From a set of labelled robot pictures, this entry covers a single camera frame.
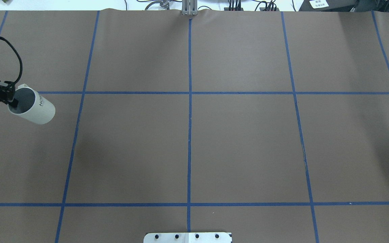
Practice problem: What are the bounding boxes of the black braided cable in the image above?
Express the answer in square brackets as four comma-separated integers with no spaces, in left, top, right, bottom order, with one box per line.
[0,35,23,89]

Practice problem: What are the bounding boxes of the aluminium frame post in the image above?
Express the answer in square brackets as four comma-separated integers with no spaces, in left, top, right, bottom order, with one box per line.
[181,0,198,16]

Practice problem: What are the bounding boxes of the white mug grey inside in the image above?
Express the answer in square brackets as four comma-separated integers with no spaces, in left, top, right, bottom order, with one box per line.
[8,84,56,125]

